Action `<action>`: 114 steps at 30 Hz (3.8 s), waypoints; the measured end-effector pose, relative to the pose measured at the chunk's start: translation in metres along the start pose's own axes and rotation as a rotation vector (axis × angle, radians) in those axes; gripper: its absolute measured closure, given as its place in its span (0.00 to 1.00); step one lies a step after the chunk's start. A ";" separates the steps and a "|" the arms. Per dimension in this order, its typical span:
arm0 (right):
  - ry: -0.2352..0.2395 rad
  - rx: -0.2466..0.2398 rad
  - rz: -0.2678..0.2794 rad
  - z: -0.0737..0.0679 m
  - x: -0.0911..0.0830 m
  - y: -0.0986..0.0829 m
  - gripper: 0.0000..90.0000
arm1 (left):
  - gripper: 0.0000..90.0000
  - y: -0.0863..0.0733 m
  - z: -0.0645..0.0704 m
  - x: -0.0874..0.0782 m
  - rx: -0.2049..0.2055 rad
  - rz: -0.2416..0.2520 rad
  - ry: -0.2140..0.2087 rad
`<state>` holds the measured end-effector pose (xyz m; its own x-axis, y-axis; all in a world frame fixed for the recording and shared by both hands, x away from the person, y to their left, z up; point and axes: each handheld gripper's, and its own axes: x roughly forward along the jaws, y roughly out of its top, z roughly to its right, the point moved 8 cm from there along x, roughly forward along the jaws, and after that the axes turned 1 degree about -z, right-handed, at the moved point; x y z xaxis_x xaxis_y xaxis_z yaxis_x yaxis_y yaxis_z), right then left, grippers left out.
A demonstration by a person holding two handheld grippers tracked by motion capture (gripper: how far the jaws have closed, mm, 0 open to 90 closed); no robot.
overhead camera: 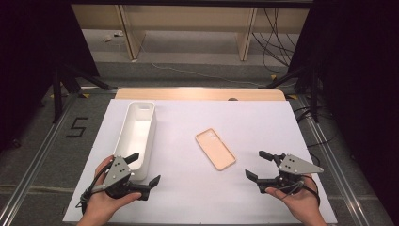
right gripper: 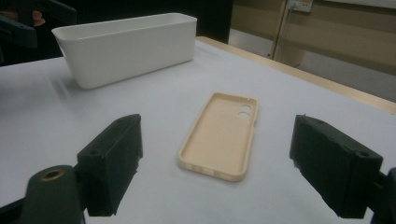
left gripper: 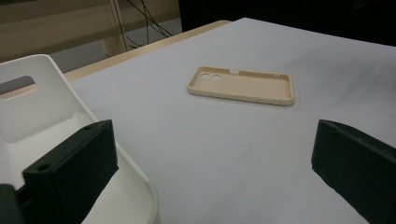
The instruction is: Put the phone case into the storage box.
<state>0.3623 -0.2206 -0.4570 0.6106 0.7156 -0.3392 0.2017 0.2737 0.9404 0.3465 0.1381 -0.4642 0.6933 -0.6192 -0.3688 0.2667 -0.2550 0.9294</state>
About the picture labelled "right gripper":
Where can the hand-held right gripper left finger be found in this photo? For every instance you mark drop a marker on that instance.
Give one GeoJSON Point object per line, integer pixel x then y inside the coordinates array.
{"type": "Point", "coordinates": [107, 168]}

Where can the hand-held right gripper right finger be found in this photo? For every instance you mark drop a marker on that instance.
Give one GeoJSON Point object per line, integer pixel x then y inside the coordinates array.
{"type": "Point", "coordinates": [336, 168]}

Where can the white plastic storage box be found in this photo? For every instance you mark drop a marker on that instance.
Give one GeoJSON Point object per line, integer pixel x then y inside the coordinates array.
{"type": "Point", "coordinates": [130, 53]}

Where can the beige phone case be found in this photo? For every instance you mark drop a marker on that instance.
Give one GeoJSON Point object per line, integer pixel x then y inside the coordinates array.
{"type": "Point", "coordinates": [219, 137]}

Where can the white table sheet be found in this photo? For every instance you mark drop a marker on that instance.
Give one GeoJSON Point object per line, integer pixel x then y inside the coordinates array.
{"type": "Point", "coordinates": [93, 102]}

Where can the black curtain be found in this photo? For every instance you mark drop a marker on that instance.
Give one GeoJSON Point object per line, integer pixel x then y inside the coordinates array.
{"type": "Point", "coordinates": [124, 9]}

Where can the white wall socket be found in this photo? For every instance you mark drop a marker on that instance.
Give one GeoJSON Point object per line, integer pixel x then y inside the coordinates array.
{"type": "Point", "coordinates": [300, 5]}

